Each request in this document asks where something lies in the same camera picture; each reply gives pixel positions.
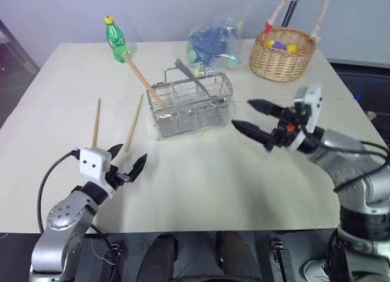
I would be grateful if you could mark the purple and white toy block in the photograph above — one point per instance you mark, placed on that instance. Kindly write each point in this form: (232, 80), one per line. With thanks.
(280, 46)

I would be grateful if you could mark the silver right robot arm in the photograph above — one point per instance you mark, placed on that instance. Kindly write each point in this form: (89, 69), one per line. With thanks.
(338, 151)

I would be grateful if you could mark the clear plastic bag of toys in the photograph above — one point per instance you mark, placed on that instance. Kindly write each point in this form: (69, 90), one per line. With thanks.
(213, 41)

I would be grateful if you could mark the black poles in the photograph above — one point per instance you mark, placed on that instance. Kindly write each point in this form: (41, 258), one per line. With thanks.
(289, 8)

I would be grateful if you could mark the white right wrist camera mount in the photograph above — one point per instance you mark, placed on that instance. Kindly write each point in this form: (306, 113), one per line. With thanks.
(314, 107)

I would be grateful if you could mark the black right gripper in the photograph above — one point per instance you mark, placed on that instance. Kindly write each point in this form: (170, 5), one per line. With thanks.
(286, 129)

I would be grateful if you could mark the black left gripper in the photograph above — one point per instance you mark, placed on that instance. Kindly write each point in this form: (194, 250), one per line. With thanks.
(114, 175)

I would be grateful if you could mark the dark metal shelf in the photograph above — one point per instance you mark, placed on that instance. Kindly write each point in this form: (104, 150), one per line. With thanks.
(15, 59)

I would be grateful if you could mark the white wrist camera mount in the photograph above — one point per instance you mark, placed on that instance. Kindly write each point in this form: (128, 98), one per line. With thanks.
(91, 163)
(314, 107)

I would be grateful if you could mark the small blue object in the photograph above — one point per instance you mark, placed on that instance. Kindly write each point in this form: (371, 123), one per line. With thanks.
(357, 96)

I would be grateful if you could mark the metal spoon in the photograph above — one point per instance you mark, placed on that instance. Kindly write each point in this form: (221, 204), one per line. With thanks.
(190, 74)

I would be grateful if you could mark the green plastic bottle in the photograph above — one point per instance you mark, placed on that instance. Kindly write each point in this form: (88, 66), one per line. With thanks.
(117, 43)

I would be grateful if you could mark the black furniture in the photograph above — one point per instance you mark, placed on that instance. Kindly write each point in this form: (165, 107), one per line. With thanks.
(365, 78)

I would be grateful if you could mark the black bracket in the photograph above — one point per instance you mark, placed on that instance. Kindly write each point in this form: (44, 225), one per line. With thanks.
(280, 257)

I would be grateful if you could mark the dark rounded shape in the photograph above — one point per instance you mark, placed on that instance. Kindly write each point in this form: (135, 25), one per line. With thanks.
(158, 257)
(237, 257)

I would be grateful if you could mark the yellow toy block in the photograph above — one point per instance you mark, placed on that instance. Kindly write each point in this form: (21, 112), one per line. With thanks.
(268, 43)
(292, 48)

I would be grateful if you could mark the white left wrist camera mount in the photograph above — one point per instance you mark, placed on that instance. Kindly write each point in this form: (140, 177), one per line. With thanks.
(91, 163)

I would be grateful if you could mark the white rounded object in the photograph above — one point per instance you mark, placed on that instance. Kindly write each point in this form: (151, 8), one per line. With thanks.
(315, 268)

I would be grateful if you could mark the wooden chopstick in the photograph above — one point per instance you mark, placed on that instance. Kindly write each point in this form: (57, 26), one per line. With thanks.
(143, 78)
(134, 123)
(96, 123)

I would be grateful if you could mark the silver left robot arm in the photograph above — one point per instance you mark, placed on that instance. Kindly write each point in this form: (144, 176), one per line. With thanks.
(65, 215)

